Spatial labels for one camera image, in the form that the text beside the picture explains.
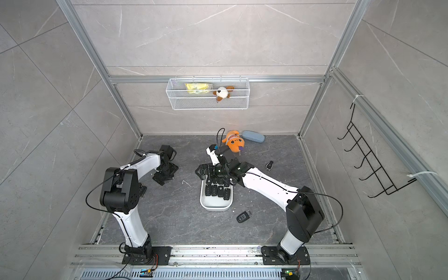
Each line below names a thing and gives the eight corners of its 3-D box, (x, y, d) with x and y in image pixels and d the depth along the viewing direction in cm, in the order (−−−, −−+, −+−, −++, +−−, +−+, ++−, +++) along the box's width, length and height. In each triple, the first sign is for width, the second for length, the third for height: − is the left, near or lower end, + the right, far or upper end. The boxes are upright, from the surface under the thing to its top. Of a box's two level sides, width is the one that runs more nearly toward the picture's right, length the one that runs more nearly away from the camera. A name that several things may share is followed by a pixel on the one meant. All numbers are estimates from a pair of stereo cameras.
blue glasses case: (240, 137, 121) (240, 134, 119) (243, 132, 125) (243, 129, 123) (263, 143, 118) (264, 140, 115) (265, 137, 121) (266, 134, 119)
